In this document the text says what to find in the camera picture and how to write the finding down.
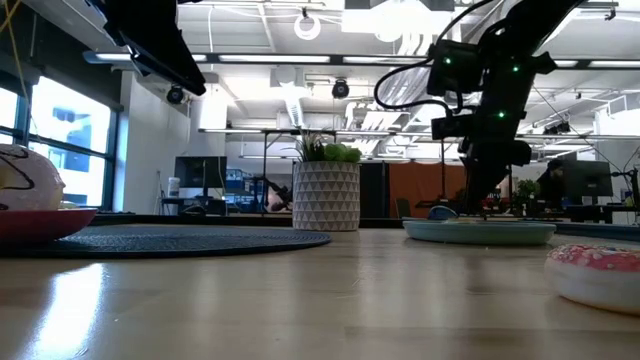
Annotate white triangle-patterned plant pot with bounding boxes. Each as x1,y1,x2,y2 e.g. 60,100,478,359
292,160,362,232

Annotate teal plate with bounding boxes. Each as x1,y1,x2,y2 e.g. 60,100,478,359
402,218,558,247

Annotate dark round woven placemat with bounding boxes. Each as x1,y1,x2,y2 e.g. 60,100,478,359
0,224,333,260

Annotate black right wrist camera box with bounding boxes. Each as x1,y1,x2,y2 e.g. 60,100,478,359
426,39,485,97

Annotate orange partition panel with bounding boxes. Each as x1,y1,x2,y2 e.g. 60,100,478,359
388,162,469,219

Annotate person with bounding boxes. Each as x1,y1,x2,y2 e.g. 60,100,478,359
535,158,567,207

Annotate window with dark frame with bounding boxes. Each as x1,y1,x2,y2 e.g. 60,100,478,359
0,74,120,212

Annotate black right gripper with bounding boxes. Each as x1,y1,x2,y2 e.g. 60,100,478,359
430,49,559,215

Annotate white ring light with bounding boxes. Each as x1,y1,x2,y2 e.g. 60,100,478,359
293,12,322,42

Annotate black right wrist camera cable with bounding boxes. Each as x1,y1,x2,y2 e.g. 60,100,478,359
373,0,497,119

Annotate pink sprinkled donut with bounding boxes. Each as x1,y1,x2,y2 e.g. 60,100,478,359
543,243,640,316

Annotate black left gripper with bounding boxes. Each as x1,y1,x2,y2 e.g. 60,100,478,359
102,0,208,97

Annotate overhead rig crossbar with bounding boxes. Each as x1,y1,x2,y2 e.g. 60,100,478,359
82,49,640,70

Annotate black computer monitor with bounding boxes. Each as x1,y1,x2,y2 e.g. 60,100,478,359
561,159,615,198
173,155,229,190

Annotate yellow hanging cord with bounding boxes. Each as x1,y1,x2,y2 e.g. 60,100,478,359
0,0,31,109

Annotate small background potted plant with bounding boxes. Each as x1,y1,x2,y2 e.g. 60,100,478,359
514,178,541,204

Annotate green potted plant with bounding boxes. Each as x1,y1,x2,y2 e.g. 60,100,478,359
287,129,363,164

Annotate red plate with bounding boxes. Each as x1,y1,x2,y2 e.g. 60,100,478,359
0,207,99,246

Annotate blue rounded object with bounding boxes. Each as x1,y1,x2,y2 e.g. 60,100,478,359
427,204,461,222

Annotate chocolate drizzled donut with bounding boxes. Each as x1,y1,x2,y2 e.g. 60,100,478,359
0,143,67,212

